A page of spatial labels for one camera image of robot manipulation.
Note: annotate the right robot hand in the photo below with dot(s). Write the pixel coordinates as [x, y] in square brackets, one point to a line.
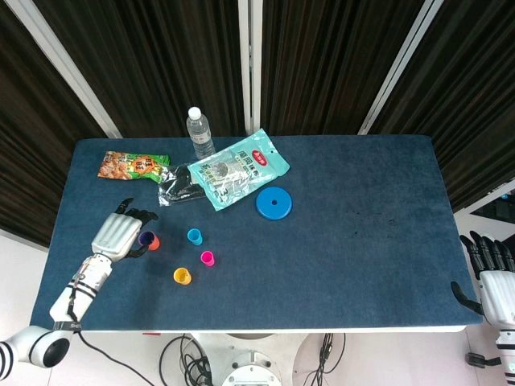
[499, 289]

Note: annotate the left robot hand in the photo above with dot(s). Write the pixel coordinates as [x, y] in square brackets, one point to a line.
[114, 237]

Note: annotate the dark purple cup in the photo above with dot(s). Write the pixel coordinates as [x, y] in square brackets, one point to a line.
[145, 238]

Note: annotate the yellow cup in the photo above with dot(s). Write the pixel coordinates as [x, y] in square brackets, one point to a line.
[182, 276]

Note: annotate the light blue cup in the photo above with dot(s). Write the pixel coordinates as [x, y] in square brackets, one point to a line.
[194, 236]

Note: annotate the pink cup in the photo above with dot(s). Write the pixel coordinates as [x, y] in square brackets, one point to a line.
[207, 258]

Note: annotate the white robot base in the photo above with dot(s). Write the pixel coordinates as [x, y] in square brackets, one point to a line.
[249, 362]

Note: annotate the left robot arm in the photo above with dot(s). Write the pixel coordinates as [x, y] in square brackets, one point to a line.
[80, 293]

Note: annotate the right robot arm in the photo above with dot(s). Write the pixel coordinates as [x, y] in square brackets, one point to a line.
[507, 354]

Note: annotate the large orange cup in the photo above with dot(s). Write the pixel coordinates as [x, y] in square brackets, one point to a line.
[155, 243]

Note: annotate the black caster foot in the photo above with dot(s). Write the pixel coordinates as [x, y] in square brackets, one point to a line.
[476, 359]

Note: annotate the green orange snack bag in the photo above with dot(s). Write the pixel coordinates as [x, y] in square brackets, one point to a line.
[128, 165]

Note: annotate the clear black plastic bag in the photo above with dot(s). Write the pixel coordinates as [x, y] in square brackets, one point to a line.
[177, 187]

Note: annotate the dark background equipment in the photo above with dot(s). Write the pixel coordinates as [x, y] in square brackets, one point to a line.
[499, 209]

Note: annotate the small red label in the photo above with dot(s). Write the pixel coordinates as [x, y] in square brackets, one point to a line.
[152, 333]

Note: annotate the dark brown curtain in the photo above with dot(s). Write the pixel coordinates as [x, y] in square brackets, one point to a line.
[28, 140]
[322, 60]
[475, 100]
[161, 60]

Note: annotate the clear water bottle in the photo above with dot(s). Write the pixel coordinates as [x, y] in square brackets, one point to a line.
[200, 134]

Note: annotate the teal snack pouch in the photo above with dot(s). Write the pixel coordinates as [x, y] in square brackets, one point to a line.
[241, 169]

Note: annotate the blue round disc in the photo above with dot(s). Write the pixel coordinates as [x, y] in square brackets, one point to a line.
[273, 203]

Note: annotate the blue table cloth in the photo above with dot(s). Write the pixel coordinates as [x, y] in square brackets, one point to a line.
[322, 261]

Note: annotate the white partition frame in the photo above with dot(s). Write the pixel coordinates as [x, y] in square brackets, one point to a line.
[250, 60]
[398, 68]
[60, 60]

